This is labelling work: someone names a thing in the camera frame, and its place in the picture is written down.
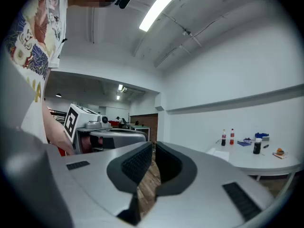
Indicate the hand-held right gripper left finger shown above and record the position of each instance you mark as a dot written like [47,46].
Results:
[95,182]

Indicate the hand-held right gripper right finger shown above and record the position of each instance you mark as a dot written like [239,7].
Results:
[204,198]

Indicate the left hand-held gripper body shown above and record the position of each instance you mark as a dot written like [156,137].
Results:
[78,120]

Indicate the person's left forearm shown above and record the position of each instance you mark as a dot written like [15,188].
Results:
[55,132]

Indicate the person's left hand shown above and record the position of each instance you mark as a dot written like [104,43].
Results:
[86,142]

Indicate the round pendant lamp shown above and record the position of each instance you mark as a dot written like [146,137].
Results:
[58,95]

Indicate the white paper sheet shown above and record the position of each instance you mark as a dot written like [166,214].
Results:
[222,155]

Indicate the white round table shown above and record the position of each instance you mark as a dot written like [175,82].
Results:
[240,159]

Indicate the green-topped table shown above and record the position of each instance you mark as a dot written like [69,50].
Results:
[140,127]

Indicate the dark cola bottle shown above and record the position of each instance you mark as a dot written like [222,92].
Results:
[223,139]

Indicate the red soda bottle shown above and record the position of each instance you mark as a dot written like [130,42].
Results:
[232,138]

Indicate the blue notebook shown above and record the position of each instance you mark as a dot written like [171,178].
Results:
[244,143]

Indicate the black bottle with white cap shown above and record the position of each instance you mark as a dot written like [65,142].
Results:
[257,147]

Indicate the black pen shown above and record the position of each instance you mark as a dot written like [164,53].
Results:
[266,146]

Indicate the blue box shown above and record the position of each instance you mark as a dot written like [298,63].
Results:
[261,136]

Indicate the orange object on paper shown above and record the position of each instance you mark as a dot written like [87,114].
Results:
[280,152]

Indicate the ceiling conduit pipe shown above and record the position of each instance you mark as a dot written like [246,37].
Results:
[180,27]

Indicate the long ceiling light strip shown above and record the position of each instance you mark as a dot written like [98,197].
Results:
[161,7]

